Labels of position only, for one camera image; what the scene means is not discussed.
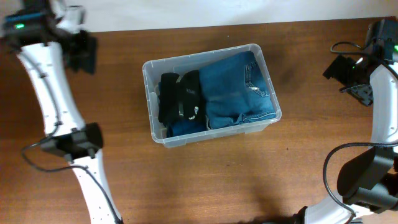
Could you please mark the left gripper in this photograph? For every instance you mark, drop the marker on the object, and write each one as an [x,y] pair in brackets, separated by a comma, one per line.
[91,47]

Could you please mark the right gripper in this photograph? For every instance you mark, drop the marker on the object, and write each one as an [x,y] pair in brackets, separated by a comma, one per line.
[337,70]

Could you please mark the black garment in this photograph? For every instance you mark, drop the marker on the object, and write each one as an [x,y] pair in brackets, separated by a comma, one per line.
[180,97]

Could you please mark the dark blue jeans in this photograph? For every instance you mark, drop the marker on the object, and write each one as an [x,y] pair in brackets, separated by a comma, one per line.
[235,91]

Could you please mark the blue shirt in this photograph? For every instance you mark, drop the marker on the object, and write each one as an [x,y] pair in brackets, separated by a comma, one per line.
[183,127]

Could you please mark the light blue denim jeans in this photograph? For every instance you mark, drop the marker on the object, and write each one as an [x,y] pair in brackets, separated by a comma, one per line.
[208,126]

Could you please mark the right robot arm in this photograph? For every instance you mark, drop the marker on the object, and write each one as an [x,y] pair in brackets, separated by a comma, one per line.
[365,185]

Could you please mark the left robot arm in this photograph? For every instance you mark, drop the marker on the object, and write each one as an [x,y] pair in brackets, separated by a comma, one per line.
[47,40]

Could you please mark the clear plastic storage bin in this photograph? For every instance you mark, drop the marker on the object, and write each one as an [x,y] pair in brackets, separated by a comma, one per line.
[153,69]

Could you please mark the left white camera box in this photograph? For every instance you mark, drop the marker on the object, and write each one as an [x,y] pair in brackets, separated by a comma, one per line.
[73,19]

